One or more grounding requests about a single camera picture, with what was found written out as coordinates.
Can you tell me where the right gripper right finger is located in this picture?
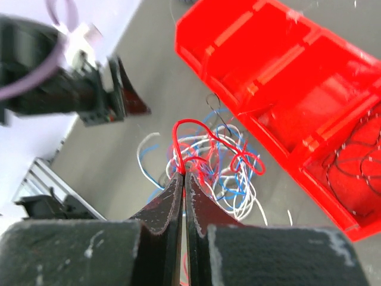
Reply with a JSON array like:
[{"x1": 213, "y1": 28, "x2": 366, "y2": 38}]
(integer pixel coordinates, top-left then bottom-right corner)
[{"x1": 185, "y1": 173, "x2": 368, "y2": 285}]

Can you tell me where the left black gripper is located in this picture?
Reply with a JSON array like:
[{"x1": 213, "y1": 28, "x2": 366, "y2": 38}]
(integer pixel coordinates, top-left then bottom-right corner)
[{"x1": 53, "y1": 56, "x2": 151, "y2": 127}]

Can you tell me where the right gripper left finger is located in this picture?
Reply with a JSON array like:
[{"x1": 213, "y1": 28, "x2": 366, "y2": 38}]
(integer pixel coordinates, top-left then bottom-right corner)
[{"x1": 1, "y1": 173, "x2": 183, "y2": 285}]

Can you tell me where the red wire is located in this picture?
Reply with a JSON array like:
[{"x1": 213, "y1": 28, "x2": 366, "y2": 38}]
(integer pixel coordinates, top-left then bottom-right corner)
[{"x1": 166, "y1": 119, "x2": 266, "y2": 185}]

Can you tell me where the black wire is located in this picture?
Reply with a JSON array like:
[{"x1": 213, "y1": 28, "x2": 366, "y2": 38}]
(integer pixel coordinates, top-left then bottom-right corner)
[{"x1": 323, "y1": 110, "x2": 381, "y2": 217}]

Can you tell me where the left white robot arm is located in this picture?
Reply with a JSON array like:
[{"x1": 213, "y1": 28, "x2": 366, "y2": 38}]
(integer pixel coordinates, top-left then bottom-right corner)
[{"x1": 1, "y1": 16, "x2": 151, "y2": 126}]

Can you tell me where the red compartment bin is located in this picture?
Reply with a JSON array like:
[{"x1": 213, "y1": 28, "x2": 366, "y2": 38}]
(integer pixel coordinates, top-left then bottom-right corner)
[{"x1": 174, "y1": 1, "x2": 380, "y2": 241}]

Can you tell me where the blue wire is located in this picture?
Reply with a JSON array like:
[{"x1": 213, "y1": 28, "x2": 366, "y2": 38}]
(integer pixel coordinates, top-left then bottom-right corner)
[{"x1": 139, "y1": 108, "x2": 260, "y2": 209}]

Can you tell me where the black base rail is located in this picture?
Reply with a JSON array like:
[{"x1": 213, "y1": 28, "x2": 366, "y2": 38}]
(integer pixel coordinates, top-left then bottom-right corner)
[{"x1": 15, "y1": 195, "x2": 106, "y2": 220}]

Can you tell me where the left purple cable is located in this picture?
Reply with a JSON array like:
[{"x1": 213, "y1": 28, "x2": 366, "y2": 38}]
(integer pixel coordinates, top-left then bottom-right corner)
[{"x1": 0, "y1": 0, "x2": 80, "y2": 101}]

